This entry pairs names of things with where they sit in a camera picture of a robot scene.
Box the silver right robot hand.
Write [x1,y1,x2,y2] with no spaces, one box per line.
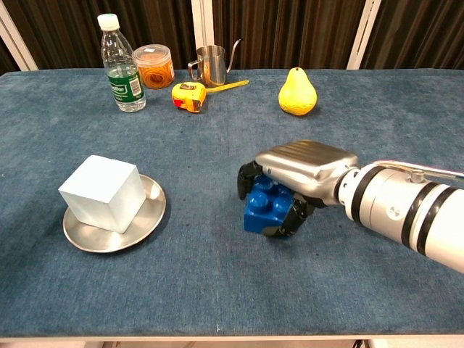
[237,139,360,239]

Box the blue toy building brick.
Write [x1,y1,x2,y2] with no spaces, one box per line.
[243,175,295,240]

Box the white foam cube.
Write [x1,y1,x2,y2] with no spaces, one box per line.
[57,154,148,234]

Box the round steel plate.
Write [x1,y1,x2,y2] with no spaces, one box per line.
[62,173,167,254]

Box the yellow toy pear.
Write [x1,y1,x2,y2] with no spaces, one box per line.
[278,67,318,117]

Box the dark brown curtain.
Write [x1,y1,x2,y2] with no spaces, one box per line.
[0,0,464,75]

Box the steel gooseneck pitcher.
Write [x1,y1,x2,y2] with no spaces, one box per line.
[187,38,244,88]

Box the yellow tape measure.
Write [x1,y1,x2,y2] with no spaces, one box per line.
[171,80,250,114]

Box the blue table cloth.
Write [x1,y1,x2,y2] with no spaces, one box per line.
[0,68,464,338]

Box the clear jar of rubber bands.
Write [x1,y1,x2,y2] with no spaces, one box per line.
[132,43,175,90]

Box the clear plastic water bottle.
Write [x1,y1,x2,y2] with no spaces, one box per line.
[96,13,147,113]

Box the thin cable on right arm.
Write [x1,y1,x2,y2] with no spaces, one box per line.
[373,159,464,181]

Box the white slanted frame post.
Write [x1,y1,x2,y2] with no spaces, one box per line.
[0,0,39,72]
[347,0,382,70]

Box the white upright frame post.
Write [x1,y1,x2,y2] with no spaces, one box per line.
[191,0,215,70]

